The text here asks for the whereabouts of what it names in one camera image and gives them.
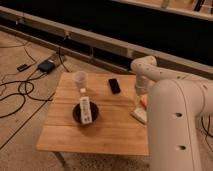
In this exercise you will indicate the white rectangular box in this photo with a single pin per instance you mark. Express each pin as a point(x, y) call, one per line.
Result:
point(86, 116)

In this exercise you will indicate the dark power adapter box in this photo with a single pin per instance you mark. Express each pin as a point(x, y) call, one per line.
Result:
point(46, 66)

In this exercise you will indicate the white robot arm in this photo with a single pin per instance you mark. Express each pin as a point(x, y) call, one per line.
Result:
point(175, 100)

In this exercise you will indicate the small black floor device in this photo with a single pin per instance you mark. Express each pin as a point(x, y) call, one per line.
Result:
point(22, 67)

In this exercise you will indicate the wooden table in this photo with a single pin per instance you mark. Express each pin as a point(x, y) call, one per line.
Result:
point(114, 131)

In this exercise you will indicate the white flat sponge block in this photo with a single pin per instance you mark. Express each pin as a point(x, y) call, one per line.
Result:
point(139, 113)

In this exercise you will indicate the dark round bowl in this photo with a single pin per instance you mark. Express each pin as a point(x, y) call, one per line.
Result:
point(77, 112)

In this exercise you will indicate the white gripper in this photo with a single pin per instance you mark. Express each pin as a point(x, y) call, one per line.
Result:
point(142, 88)

